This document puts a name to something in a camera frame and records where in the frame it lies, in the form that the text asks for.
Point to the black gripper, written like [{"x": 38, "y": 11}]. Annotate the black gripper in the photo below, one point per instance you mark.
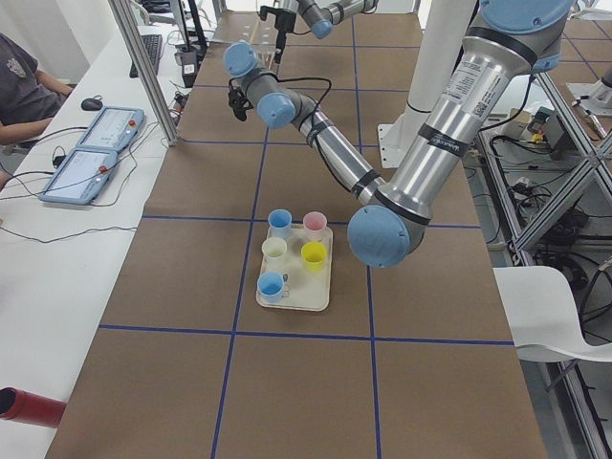
[
  {"x": 237, "y": 101},
  {"x": 283, "y": 23}
]

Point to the yellow plastic cup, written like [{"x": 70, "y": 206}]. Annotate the yellow plastic cup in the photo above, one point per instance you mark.
[{"x": 313, "y": 255}]

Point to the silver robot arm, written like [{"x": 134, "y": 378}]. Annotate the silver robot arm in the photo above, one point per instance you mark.
[
  {"x": 319, "y": 21},
  {"x": 474, "y": 49}
]

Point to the blue cup far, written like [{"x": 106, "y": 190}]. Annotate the blue cup far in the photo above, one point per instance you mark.
[{"x": 280, "y": 223}]

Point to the blue cup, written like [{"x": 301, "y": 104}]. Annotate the blue cup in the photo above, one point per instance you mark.
[
  {"x": 280, "y": 223},
  {"x": 272, "y": 287}
]

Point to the pink plastic cup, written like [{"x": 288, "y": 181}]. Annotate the pink plastic cup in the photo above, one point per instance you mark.
[{"x": 314, "y": 224}]

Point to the cream white cup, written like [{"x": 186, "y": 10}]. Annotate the cream white cup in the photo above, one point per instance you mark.
[{"x": 274, "y": 251}]

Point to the blue cup near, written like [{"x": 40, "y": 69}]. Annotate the blue cup near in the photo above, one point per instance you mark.
[{"x": 272, "y": 287}]

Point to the black keyboard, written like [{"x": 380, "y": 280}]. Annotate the black keyboard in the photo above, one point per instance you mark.
[{"x": 153, "y": 45}]

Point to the upper blue teach pendant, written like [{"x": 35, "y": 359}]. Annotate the upper blue teach pendant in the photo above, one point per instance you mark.
[{"x": 113, "y": 128}]

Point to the blue teach pendant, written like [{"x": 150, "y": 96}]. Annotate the blue teach pendant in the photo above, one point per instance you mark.
[
  {"x": 113, "y": 128},
  {"x": 80, "y": 177}
]

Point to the black computer mouse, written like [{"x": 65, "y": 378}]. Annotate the black computer mouse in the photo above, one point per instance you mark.
[{"x": 91, "y": 104}]

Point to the lower blue teach pendant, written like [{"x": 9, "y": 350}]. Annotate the lower blue teach pendant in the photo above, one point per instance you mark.
[{"x": 80, "y": 177}]

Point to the cream plastic tray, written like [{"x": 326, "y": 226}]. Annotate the cream plastic tray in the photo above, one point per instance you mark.
[{"x": 308, "y": 291}]

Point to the seated person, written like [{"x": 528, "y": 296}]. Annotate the seated person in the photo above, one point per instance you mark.
[{"x": 30, "y": 97}]

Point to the red cylinder bottle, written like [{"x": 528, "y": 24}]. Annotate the red cylinder bottle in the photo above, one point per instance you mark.
[{"x": 28, "y": 408}]

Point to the white chair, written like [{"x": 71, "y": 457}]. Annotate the white chair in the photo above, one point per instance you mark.
[{"x": 543, "y": 316}]

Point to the white wire cup rack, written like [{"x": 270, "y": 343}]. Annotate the white wire cup rack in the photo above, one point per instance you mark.
[{"x": 262, "y": 36}]

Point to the aluminium frame post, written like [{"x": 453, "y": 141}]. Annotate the aluminium frame post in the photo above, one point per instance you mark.
[{"x": 135, "y": 47}]

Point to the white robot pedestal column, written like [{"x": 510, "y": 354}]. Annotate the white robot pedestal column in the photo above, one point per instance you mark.
[{"x": 425, "y": 72}]

